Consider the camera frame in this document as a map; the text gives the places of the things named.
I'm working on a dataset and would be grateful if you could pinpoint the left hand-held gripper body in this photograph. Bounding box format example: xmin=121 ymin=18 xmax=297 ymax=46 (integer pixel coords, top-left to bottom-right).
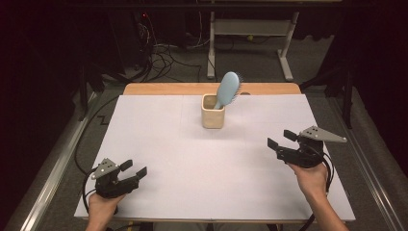
xmin=90 ymin=157 xmax=141 ymax=199

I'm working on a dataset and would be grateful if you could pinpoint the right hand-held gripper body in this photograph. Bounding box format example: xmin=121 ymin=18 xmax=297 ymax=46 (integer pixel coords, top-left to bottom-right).
xmin=275 ymin=125 xmax=348 ymax=169

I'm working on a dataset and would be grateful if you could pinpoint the beige square cup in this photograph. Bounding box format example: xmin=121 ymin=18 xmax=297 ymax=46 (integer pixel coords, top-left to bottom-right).
xmin=200 ymin=93 xmax=226 ymax=130

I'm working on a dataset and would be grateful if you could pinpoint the light blue hairbrush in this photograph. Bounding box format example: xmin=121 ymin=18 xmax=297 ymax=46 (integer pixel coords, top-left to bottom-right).
xmin=213 ymin=70 xmax=244 ymax=111

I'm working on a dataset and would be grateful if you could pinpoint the person's left hand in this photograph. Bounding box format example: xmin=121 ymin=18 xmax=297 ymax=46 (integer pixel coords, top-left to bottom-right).
xmin=87 ymin=192 xmax=127 ymax=229

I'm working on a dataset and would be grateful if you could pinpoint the person's right hand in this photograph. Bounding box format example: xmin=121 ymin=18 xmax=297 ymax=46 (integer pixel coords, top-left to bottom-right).
xmin=287 ymin=162 xmax=329 ymax=201

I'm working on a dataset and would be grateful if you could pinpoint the white paper table cover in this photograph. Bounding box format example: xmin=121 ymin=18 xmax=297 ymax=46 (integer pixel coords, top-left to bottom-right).
xmin=74 ymin=93 xmax=356 ymax=222

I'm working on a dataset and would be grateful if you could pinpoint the black metal stand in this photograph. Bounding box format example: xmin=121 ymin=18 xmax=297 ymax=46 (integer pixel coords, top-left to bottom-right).
xmin=299 ymin=64 xmax=355 ymax=130
xmin=75 ymin=62 xmax=107 ymax=122

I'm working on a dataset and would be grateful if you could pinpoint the dark equipment with red light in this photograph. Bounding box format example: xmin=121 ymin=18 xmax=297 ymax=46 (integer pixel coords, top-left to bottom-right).
xmin=107 ymin=9 xmax=155 ymax=73

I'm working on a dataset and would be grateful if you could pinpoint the right hand-held gripper cable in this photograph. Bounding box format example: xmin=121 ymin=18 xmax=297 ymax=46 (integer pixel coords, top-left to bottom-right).
xmin=297 ymin=143 xmax=335 ymax=231

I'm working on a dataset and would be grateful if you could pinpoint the long black floor cable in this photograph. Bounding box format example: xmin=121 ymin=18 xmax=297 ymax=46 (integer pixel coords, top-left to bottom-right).
xmin=74 ymin=95 xmax=120 ymax=177

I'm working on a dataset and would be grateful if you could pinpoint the aluminium floor rail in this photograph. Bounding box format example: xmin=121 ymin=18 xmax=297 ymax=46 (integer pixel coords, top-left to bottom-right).
xmin=3 ymin=90 xmax=99 ymax=231
xmin=326 ymin=95 xmax=408 ymax=231

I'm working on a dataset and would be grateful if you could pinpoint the tangle of floor cables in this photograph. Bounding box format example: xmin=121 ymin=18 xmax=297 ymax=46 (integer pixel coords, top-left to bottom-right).
xmin=134 ymin=13 xmax=219 ymax=83

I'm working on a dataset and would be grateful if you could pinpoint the white metal stand frame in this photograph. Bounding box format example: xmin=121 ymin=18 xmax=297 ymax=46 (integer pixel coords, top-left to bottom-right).
xmin=206 ymin=11 xmax=301 ymax=82

